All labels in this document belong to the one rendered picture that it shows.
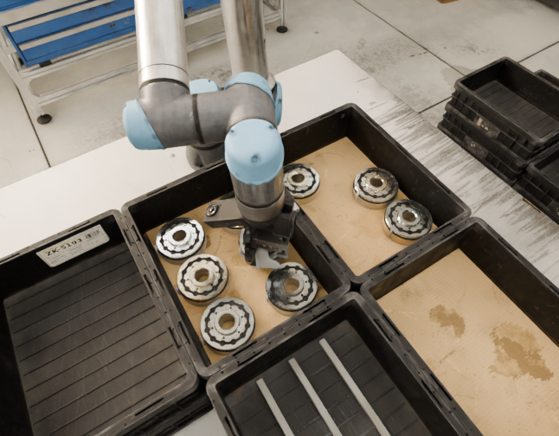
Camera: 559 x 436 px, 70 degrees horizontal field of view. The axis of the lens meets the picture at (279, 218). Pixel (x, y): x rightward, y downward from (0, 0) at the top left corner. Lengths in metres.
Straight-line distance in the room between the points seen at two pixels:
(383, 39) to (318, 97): 1.71
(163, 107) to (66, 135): 2.01
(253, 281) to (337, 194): 0.30
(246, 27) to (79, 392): 0.76
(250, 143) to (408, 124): 0.90
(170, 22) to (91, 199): 0.67
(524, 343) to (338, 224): 0.42
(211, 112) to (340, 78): 0.95
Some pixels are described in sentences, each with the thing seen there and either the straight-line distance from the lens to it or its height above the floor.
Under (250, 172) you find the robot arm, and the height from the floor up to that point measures 1.20.
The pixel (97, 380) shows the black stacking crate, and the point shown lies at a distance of 0.84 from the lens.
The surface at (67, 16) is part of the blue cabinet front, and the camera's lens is 2.51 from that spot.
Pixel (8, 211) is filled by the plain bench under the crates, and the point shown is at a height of 0.70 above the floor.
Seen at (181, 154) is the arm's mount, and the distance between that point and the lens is 1.21.
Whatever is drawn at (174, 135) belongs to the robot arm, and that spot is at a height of 1.18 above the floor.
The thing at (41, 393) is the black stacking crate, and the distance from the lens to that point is 0.88.
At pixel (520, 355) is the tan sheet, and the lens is 0.89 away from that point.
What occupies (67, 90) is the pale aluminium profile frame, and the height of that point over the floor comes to 0.14.
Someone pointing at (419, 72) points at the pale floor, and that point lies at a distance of 2.82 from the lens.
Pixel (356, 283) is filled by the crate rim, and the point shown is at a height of 0.93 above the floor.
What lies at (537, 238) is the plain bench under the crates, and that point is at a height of 0.70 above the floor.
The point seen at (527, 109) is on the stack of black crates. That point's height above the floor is 0.49.
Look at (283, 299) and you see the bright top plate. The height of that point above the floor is 0.86.
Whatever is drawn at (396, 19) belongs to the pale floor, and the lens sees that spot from 3.31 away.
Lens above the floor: 1.58
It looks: 56 degrees down
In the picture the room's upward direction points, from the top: 2 degrees counter-clockwise
